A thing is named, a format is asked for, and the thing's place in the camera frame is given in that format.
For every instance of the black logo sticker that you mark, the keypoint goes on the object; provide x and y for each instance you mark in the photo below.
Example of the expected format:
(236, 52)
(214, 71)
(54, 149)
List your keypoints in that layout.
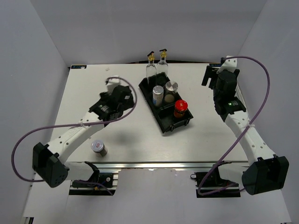
(78, 67)
(217, 65)

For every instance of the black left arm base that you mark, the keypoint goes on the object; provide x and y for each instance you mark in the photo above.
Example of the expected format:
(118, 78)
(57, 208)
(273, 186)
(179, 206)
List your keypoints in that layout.
(103, 182)

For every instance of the dark spice jar red label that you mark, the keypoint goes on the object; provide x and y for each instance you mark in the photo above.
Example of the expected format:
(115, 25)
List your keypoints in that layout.
(99, 148)

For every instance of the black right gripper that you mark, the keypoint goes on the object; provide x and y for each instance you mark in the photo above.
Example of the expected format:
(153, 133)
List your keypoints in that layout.
(210, 72)

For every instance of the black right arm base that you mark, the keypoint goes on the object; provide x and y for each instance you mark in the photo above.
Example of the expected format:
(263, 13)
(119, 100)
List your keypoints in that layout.
(214, 182)

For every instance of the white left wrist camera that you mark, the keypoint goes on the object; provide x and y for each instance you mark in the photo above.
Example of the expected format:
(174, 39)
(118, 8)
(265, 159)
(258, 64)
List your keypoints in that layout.
(112, 83)

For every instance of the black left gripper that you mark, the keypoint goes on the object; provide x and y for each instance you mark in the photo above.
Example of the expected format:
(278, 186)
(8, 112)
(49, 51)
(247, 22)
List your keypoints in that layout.
(105, 96)

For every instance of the black compartment tray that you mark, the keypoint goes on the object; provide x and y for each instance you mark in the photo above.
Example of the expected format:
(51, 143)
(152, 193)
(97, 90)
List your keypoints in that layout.
(163, 114)

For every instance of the round clear glass bottle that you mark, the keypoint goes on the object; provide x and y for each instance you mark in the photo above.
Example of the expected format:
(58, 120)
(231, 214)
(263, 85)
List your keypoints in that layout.
(162, 65)

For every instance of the blue white shaker silver lid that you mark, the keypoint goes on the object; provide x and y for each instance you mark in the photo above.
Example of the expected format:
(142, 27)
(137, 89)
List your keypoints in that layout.
(157, 95)

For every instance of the red lid sauce jar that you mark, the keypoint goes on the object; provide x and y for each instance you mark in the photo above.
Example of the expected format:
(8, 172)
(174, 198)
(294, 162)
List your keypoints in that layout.
(180, 108)

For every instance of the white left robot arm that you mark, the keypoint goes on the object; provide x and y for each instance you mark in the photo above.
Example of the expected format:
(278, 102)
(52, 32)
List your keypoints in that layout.
(50, 160)

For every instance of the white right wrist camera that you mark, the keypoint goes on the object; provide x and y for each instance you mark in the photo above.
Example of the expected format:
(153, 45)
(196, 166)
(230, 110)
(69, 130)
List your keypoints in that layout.
(228, 63)

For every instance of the black logo sticker left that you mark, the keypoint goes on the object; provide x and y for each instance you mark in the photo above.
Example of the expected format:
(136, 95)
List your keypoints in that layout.
(78, 67)

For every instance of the square glass bottle dark contents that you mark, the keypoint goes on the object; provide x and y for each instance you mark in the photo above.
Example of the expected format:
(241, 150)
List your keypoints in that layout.
(151, 69)

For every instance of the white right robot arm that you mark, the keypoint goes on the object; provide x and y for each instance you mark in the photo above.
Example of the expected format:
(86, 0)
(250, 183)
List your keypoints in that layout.
(266, 171)

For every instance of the clear jar silver lid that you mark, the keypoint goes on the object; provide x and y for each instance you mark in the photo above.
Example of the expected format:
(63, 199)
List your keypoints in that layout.
(171, 88)

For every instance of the black logo sticker right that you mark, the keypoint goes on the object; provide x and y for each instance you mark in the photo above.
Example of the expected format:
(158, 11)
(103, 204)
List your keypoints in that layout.
(217, 65)

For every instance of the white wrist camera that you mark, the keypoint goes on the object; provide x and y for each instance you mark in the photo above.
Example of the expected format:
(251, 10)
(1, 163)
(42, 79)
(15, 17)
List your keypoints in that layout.
(228, 63)
(112, 83)

